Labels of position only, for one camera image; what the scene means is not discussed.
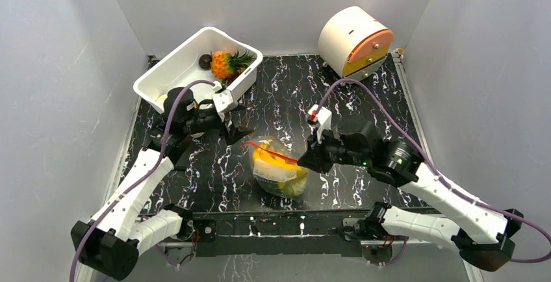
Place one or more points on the cream halved toy fruit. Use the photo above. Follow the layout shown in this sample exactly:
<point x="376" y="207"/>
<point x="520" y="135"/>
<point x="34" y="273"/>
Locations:
<point x="160" y="100"/>

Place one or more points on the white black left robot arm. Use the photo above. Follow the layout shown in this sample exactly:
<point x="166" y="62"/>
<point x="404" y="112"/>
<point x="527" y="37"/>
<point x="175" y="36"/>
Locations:
<point x="137" y="185"/>

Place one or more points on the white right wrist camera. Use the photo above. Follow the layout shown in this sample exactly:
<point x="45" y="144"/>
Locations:
<point x="320" y="117"/>

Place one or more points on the light green toy cabbage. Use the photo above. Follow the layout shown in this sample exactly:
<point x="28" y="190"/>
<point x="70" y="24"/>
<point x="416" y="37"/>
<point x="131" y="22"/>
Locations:
<point x="294" y="188"/>

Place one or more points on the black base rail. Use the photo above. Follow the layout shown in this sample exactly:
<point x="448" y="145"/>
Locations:
<point x="223" y="233"/>

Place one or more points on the orange toy pineapple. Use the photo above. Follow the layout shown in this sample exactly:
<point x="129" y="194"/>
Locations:
<point x="226" y="65"/>

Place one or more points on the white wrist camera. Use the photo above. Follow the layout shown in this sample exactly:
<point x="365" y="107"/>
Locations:
<point x="320" y="117"/>
<point x="224" y="102"/>

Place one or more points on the clear zip bag orange zipper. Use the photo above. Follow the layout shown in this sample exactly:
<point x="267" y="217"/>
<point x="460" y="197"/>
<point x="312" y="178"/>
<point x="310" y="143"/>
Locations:
<point x="273" y="187"/>

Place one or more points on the yellow toy banana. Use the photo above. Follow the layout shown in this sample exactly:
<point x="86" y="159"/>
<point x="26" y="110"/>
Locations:
<point x="269" y="164"/>

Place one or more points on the cream round drum orange face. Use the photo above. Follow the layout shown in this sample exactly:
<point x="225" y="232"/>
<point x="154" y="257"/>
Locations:
<point x="354" y="44"/>

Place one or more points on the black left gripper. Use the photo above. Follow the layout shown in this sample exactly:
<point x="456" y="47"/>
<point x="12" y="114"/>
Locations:
<point x="232" y="134"/>

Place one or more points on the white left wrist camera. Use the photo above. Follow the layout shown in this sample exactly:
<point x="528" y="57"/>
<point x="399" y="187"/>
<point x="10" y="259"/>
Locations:
<point x="224" y="102"/>

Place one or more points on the white plastic bin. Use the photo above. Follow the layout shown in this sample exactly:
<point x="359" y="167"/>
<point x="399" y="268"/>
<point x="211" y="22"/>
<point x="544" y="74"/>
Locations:
<point x="180" y="67"/>

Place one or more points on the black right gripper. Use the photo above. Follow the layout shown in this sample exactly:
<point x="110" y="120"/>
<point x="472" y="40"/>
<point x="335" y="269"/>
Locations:
<point x="318" y="153"/>

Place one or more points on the dark purple toy fruit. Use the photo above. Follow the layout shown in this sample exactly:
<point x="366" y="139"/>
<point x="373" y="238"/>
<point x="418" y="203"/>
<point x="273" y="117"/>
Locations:
<point x="205" y="61"/>

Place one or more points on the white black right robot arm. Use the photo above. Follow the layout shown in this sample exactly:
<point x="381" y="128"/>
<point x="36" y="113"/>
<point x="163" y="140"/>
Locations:
<point x="481" y="237"/>

